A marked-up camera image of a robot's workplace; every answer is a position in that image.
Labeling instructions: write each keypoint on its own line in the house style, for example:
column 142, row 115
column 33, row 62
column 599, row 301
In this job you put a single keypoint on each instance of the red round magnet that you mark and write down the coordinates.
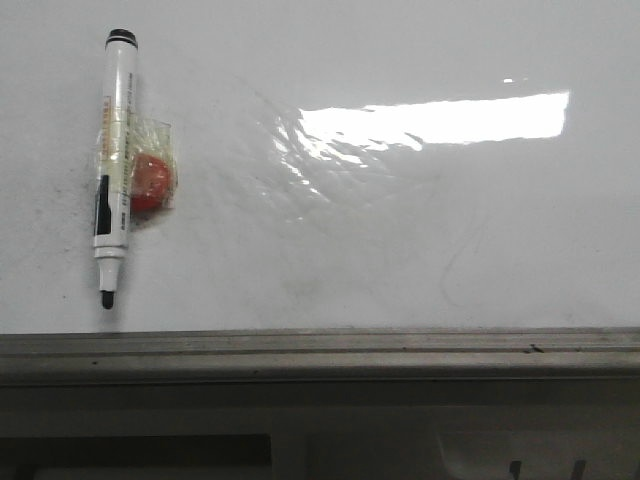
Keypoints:
column 152, row 180

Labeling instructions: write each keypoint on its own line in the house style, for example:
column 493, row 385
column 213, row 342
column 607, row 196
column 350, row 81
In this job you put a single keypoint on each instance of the clear adhesive tape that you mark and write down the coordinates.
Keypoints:
column 145, row 137

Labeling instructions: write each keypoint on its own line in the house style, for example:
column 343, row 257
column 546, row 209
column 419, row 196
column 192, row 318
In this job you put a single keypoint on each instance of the white black whiteboard marker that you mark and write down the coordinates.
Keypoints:
column 112, row 202

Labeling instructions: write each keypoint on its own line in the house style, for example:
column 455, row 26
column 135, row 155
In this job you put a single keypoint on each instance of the white whiteboard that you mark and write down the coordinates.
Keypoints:
column 468, row 164

